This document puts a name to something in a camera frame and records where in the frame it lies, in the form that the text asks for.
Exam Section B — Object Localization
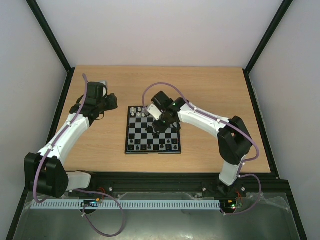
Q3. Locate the black and white chessboard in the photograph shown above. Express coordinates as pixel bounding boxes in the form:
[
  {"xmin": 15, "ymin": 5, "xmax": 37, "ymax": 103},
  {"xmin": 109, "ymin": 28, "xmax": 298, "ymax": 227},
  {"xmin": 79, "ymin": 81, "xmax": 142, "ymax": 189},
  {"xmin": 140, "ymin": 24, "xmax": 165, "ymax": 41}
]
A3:
[{"xmin": 124, "ymin": 105, "xmax": 182, "ymax": 155}]

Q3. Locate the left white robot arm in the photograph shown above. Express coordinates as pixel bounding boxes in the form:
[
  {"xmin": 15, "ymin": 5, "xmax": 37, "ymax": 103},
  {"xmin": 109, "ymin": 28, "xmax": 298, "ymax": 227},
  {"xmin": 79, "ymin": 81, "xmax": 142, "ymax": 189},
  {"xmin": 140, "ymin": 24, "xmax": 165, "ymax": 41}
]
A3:
[{"xmin": 24, "ymin": 81, "xmax": 118, "ymax": 203}]

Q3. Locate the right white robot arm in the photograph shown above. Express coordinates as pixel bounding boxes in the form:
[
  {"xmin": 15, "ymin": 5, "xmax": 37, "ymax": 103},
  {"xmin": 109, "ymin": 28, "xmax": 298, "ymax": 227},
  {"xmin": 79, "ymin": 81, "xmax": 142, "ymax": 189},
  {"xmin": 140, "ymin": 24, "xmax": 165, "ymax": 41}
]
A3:
[{"xmin": 145, "ymin": 91, "xmax": 254, "ymax": 196}]

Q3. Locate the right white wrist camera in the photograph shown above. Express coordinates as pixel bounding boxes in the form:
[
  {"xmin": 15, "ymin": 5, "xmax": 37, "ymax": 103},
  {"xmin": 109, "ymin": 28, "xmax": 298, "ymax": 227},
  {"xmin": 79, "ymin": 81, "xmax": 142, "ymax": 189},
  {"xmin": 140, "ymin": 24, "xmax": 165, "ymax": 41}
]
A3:
[{"xmin": 146, "ymin": 104, "xmax": 162, "ymax": 121}]

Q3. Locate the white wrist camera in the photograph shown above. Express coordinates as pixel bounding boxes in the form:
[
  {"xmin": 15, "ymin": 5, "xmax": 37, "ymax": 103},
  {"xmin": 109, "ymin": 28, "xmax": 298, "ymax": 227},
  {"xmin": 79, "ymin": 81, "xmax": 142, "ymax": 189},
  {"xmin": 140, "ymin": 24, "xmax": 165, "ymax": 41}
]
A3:
[
  {"xmin": 146, "ymin": 104, "xmax": 162, "ymax": 121},
  {"xmin": 99, "ymin": 81, "xmax": 108, "ymax": 90}
]

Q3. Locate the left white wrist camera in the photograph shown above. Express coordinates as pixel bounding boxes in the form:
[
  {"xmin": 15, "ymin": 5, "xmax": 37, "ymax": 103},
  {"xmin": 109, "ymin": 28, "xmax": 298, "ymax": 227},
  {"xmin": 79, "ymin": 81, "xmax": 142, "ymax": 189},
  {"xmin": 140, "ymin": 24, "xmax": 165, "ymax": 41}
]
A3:
[{"xmin": 99, "ymin": 81, "xmax": 108, "ymax": 90}]

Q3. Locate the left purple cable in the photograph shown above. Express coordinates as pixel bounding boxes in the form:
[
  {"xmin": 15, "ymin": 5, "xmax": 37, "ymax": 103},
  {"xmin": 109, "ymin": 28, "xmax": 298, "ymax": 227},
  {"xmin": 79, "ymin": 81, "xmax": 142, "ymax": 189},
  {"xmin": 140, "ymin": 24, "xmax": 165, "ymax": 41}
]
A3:
[{"xmin": 32, "ymin": 73, "xmax": 126, "ymax": 238}]

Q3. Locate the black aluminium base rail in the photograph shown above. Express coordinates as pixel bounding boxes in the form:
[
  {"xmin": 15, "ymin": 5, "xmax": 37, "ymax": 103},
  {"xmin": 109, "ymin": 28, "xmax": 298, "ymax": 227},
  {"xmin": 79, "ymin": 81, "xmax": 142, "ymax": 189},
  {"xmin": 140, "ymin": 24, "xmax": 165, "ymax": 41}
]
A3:
[{"xmin": 70, "ymin": 172, "xmax": 292, "ymax": 199}]

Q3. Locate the white slotted cable duct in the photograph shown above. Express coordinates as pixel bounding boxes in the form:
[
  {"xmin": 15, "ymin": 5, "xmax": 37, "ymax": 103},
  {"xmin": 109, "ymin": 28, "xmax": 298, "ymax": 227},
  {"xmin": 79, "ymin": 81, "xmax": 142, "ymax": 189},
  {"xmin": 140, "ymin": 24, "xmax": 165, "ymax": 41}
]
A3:
[{"xmin": 30, "ymin": 199, "xmax": 221, "ymax": 211}]

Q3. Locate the left black frame post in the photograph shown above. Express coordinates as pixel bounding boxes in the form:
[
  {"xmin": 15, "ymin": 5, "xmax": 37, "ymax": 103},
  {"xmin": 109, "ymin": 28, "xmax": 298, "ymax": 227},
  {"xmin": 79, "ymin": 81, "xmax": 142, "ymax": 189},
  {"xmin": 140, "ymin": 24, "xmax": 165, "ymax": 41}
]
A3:
[{"xmin": 24, "ymin": 0, "xmax": 75, "ymax": 73}]

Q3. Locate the black frame post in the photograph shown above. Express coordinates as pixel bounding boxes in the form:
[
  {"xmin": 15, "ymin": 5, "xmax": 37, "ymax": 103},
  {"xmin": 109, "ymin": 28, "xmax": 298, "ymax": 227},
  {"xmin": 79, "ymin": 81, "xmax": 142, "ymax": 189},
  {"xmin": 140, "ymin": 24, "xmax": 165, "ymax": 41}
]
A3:
[
  {"xmin": 244, "ymin": 0, "xmax": 295, "ymax": 73},
  {"xmin": 24, "ymin": 0, "xmax": 75, "ymax": 73}
]

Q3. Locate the right black frame post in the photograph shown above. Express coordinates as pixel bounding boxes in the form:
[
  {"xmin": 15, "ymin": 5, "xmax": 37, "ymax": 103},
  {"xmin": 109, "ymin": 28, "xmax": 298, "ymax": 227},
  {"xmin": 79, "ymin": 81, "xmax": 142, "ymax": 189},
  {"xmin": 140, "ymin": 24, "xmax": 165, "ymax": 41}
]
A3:
[{"xmin": 244, "ymin": 0, "xmax": 295, "ymax": 73}]

